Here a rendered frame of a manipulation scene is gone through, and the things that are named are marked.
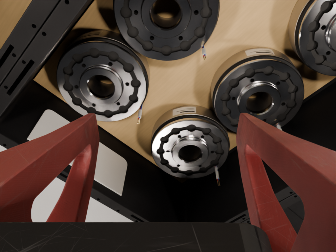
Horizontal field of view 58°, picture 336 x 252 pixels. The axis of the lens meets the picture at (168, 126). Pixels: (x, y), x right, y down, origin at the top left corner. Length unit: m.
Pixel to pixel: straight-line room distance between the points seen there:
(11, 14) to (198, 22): 0.20
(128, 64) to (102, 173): 0.13
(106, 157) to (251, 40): 0.22
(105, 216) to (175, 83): 0.48
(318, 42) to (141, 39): 0.18
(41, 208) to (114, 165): 0.44
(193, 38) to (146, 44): 0.05
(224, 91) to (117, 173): 0.17
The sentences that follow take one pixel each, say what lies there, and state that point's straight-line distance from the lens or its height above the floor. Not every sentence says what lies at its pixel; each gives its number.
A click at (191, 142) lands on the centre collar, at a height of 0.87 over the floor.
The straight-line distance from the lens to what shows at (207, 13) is 0.32.
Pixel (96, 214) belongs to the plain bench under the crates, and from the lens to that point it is 0.79.
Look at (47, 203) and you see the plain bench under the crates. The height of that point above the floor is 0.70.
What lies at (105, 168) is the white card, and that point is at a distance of 0.38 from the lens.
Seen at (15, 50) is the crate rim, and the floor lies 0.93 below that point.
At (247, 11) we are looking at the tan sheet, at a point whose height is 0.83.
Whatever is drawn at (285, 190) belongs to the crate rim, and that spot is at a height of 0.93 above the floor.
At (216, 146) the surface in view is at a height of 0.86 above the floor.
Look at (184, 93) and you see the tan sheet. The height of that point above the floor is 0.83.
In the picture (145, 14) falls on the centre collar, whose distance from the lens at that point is 0.31.
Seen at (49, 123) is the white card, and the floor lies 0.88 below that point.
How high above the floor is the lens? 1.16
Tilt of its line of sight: 54 degrees down
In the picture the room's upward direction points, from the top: 178 degrees counter-clockwise
